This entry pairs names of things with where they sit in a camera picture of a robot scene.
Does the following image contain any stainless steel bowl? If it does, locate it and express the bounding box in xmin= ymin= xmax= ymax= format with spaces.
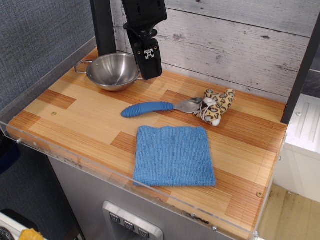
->
xmin=74 ymin=53 xmax=143 ymax=92

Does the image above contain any blue folded cloth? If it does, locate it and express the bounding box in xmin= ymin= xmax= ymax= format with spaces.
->
xmin=133 ymin=126 xmax=216 ymax=187

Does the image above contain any blue handled metal spoon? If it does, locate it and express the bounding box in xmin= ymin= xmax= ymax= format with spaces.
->
xmin=121 ymin=97 xmax=203 ymax=118

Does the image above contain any dark blue object left edge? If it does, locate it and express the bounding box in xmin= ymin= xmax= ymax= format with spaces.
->
xmin=0 ymin=131 xmax=21 ymax=174

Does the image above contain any black vertical post right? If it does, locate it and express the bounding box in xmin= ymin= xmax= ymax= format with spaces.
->
xmin=281 ymin=16 xmax=320 ymax=125

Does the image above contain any clear acrylic table guard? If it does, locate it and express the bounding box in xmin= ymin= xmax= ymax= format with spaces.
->
xmin=0 ymin=36 xmax=288 ymax=240

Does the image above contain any leopard print plush toy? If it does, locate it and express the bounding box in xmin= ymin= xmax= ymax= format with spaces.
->
xmin=193 ymin=89 xmax=236 ymax=127

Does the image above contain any white side cabinet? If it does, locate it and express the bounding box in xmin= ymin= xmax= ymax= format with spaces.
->
xmin=273 ymin=94 xmax=320 ymax=202

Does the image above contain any silver cabinet control panel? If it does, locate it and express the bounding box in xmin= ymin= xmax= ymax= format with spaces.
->
xmin=102 ymin=201 xmax=164 ymax=240

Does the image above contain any yellow object bottom left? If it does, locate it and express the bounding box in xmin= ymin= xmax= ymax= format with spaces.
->
xmin=18 ymin=228 xmax=45 ymax=240

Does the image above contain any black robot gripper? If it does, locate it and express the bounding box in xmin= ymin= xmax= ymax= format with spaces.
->
xmin=122 ymin=0 xmax=168 ymax=80

